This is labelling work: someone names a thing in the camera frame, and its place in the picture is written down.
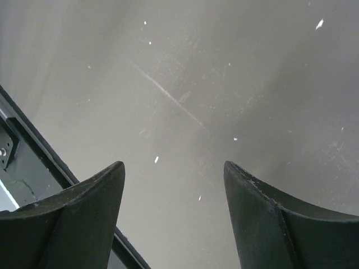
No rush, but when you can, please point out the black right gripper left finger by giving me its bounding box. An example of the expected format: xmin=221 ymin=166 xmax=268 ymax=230
xmin=1 ymin=161 xmax=125 ymax=268

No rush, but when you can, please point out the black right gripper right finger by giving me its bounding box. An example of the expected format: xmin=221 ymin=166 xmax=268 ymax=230
xmin=223 ymin=161 xmax=358 ymax=268

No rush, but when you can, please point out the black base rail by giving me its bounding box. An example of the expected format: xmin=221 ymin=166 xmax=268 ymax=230
xmin=1 ymin=90 xmax=148 ymax=268

